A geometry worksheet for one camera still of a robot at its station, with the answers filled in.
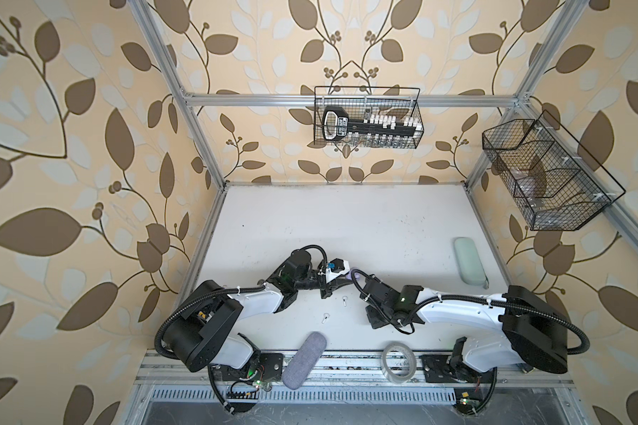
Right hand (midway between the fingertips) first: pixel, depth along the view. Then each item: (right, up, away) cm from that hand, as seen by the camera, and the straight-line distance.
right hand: (373, 319), depth 83 cm
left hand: (-7, +15, -4) cm, 17 cm away
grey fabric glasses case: (-21, -7, -11) cm, 25 cm away
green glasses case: (+36, +14, +8) cm, 39 cm away
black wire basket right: (+50, +42, -10) cm, 66 cm away
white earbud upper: (-9, +5, +3) cm, 11 cm away
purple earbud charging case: (-8, +17, -13) cm, 23 cm away
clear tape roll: (+3, -11, -12) cm, 17 cm away
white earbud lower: (-15, +1, +1) cm, 15 cm away
